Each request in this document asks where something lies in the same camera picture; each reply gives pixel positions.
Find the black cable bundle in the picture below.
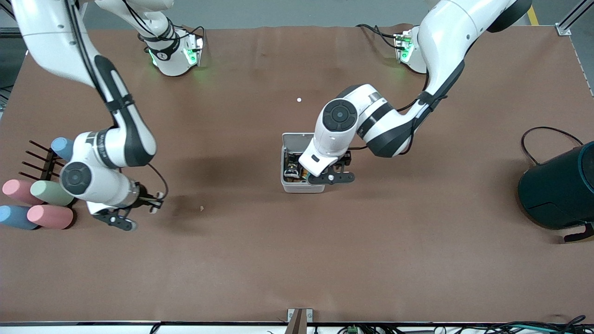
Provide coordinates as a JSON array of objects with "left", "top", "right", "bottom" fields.
[{"left": 483, "top": 315, "right": 588, "bottom": 334}]

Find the blue plastic cup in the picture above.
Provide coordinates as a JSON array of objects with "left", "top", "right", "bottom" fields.
[
  {"left": 51, "top": 137, "right": 77, "bottom": 161},
  {"left": 0, "top": 205, "right": 40, "bottom": 231}
]

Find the black device cable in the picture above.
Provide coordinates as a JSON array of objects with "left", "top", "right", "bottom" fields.
[{"left": 521, "top": 126, "right": 584, "bottom": 166}]

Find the grey metal table bracket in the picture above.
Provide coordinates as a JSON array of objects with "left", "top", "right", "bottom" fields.
[{"left": 287, "top": 308, "right": 313, "bottom": 334}]

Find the right arm base control box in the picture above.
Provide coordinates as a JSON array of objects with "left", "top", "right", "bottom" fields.
[{"left": 183, "top": 32, "right": 205, "bottom": 66}]

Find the green plastic cup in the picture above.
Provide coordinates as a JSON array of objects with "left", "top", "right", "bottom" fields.
[{"left": 30, "top": 180, "right": 75, "bottom": 207}]

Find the aluminium frame profile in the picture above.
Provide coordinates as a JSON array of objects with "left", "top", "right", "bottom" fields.
[
  {"left": 0, "top": 0, "right": 24, "bottom": 39},
  {"left": 555, "top": 0, "right": 594, "bottom": 36}
]

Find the pink plastic cup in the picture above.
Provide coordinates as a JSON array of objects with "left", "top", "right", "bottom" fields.
[
  {"left": 2, "top": 180, "right": 43, "bottom": 205},
  {"left": 27, "top": 205, "right": 74, "bottom": 230}
]

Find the left arm base control box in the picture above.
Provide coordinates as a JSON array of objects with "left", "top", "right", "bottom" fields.
[{"left": 394, "top": 30, "right": 414, "bottom": 64}]

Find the white square lidded bin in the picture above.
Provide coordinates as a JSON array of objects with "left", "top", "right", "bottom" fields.
[{"left": 281, "top": 133, "right": 326, "bottom": 193}]

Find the black right base cable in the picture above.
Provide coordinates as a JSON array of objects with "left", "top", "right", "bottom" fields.
[{"left": 123, "top": 0, "right": 205, "bottom": 47}]

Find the black tissue wrapper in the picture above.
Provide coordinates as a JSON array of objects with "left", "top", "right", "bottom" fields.
[{"left": 284, "top": 152, "right": 310, "bottom": 182}]

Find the dark wooden cup rack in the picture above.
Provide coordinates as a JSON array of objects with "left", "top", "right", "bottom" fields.
[{"left": 19, "top": 141, "right": 82, "bottom": 206}]

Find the black left base cable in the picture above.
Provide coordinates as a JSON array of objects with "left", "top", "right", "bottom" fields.
[{"left": 356, "top": 23, "right": 405, "bottom": 50}]

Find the black base cable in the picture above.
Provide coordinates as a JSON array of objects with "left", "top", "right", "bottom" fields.
[
  {"left": 356, "top": 23, "right": 405, "bottom": 50},
  {"left": 123, "top": 0, "right": 205, "bottom": 47}
]

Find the dark teal round device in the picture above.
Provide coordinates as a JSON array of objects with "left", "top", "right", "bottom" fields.
[{"left": 518, "top": 141, "right": 594, "bottom": 231}]

